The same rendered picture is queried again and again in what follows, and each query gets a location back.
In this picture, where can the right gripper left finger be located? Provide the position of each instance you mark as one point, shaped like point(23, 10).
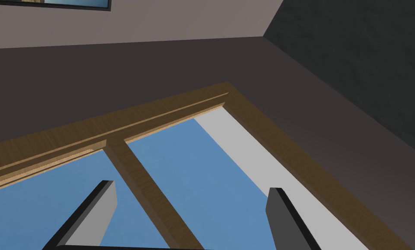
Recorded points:
point(89, 218)

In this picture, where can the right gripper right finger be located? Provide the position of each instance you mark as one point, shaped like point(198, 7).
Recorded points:
point(286, 222)

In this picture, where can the wooden framed window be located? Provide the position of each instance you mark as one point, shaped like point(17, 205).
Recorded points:
point(200, 180)

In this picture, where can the black framed picture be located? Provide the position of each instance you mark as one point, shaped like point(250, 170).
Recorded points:
point(72, 3)

